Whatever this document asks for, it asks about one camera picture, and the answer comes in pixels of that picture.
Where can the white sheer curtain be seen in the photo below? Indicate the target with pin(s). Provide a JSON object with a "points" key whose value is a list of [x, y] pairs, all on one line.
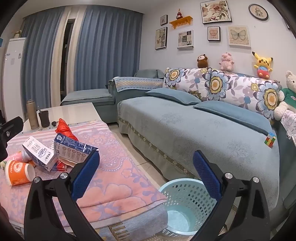
{"points": [[56, 58]]}

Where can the beige thermos bottle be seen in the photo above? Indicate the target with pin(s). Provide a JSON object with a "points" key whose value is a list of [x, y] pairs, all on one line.
{"points": [[32, 113]]}

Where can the blue-grey sofa cover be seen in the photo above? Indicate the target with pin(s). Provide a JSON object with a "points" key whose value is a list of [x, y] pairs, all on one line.
{"points": [[185, 134]]}

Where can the white coffee table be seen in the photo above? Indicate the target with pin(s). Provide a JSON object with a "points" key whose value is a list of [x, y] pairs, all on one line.
{"points": [[74, 112]]}

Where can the blue curtain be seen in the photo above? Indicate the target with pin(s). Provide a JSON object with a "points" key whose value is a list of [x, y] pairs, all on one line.
{"points": [[108, 46], [39, 58]]}

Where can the orange wall shelf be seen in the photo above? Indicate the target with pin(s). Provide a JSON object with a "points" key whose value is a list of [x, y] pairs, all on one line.
{"points": [[181, 23]]}

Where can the dark brown cup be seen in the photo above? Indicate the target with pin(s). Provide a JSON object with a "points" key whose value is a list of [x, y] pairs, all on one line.
{"points": [[44, 118]]}

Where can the patterned armrest cover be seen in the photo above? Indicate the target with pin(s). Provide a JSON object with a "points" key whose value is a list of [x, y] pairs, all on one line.
{"points": [[138, 83]]}

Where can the small black picture frame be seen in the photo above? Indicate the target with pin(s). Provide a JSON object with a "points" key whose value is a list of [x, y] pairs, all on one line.
{"points": [[164, 20]]}

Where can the orange paper cup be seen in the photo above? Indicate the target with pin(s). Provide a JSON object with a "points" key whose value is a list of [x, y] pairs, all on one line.
{"points": [[17, 172]]}

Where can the white lace cloth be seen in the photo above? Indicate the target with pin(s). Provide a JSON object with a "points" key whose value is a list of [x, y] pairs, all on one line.
{"points": [[289, 125]]}

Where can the yellow mouse plush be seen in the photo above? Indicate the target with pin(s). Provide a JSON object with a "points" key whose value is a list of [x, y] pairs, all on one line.
{"points": [[262, 66]]}

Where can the floral painting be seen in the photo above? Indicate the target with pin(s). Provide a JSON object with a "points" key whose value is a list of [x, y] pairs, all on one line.
{"points": [[216, 11]]}

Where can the floral back cushion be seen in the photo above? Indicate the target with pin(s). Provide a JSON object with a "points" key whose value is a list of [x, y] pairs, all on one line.
{"points": [[182, 80], [233, 88]]}

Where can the pink floral blanket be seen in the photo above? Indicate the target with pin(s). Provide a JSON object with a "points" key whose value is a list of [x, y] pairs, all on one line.
{"points": [[115, 166]]}

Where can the butterfly picture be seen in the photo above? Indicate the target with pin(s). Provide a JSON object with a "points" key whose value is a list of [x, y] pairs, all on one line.
{"points": [[239, 36]]}

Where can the blue pillow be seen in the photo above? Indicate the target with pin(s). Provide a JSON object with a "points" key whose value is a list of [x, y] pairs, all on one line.
{"points": [[233, 115], [173, 96]]}

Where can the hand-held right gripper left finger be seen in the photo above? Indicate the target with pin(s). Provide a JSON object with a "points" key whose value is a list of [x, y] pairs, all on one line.
{"points": [[84, 176]]}

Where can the teal sofa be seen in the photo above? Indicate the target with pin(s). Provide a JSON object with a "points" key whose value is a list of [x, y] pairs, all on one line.
{"points": [[92, 97]]}

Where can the black car key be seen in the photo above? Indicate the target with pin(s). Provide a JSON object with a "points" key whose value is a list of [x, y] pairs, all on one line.
{"points": [[54, 123]]}

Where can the white milk carton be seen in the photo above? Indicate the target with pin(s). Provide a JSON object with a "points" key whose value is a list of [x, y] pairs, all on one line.
{"points": [[39, 154]]}

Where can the colourful puzzle cube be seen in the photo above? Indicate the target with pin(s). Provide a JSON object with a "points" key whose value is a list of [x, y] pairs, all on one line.
{"points": [[270, 140]]}

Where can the white framed collage picture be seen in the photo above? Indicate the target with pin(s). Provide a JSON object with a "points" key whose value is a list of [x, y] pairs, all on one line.
{"points": [[185, 39]]}

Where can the red plastic bag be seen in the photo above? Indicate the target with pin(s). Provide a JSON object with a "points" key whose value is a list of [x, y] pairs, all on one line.
{"points": [[66, 129]]}

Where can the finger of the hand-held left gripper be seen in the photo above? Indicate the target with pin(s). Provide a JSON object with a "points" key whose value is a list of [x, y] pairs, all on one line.
{"points": [[10, 129]]}

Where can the pink pig plush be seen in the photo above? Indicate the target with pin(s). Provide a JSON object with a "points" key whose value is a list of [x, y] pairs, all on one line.
{"points": [[226, 61]]}

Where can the blue and white carton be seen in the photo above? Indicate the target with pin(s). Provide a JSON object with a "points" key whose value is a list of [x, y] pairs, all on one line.
{"points": [[74, 150]]}

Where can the white refrigerator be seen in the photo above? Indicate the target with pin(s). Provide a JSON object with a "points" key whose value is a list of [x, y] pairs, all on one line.
{"points": [[12, 78]]}

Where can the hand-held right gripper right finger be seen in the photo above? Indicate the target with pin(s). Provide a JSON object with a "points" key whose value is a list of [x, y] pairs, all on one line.
{"points": [[207, 176]]}

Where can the small pink framed picture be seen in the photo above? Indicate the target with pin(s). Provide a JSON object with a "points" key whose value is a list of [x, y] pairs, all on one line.
{"points": [[214, 33]]}

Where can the red gourd ornament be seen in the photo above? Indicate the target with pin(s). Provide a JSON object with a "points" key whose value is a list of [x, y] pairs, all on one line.
{"points": [[179, 15]]}

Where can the small red box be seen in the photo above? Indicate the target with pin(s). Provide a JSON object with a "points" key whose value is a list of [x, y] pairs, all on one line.
{"points": [[60, 165]]}

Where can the brown monkey plush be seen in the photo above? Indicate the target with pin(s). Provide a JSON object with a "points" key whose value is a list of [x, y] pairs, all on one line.
{"points": [[203, 61]]}

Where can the white bear plush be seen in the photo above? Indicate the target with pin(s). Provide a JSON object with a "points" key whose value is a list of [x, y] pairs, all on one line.
{"points": [[288, 95]]}

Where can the light blue plastic basket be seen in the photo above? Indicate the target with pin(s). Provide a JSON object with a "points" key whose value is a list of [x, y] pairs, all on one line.
{"points": [[185, 192]]}

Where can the black framed portrait picture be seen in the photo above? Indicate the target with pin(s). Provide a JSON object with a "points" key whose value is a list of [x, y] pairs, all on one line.
{"points": [[161, 38]]}

